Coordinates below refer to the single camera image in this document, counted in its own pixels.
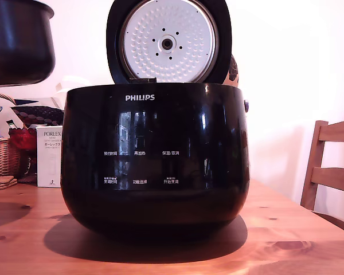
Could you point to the black rice cooker pot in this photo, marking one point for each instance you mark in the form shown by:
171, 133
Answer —
17, 43

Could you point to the black Philips rice cooker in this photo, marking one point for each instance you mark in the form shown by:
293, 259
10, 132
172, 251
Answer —
154, 129

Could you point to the black cooker lid, silver plate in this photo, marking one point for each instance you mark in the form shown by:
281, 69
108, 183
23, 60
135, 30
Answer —
166, 43

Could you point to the dark patterned round object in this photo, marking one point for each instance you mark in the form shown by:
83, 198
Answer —
234, 71

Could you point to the white plastic object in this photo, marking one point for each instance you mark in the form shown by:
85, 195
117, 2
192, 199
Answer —
71, 83

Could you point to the white Porlex box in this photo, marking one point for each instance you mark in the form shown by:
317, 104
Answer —
47, 160

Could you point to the red scalloped dish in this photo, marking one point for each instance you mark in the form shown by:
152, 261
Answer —
21, 140

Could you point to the wooden chair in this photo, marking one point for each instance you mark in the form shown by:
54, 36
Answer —
332, 134

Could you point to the cream printed cloth bag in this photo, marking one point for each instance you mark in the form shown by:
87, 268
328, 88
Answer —
5, 114

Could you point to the woven wicker basket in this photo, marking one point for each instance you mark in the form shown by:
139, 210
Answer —
0, 157

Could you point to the stack of cork coasters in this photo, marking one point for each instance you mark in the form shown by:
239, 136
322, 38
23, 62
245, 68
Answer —
1, 183

